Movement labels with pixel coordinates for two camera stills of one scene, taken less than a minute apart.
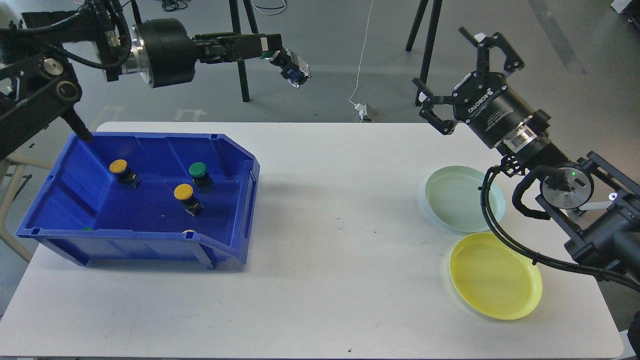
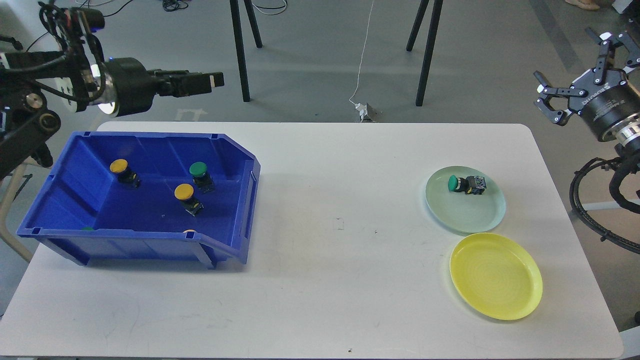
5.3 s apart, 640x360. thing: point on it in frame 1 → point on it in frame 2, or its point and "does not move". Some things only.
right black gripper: x=482 y=101 → x=605 y=105
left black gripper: x=165 y=54 → x=135 y=86
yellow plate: x=494 y=278 does not move
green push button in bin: x=201 y=177 does not move
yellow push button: x=184 y=192 does not move
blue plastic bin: x=123 y=197 does not move
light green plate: x=453 y=194 does not move
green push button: x=292 y=67 → x=474 y=184
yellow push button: x=120 y=168 does not move
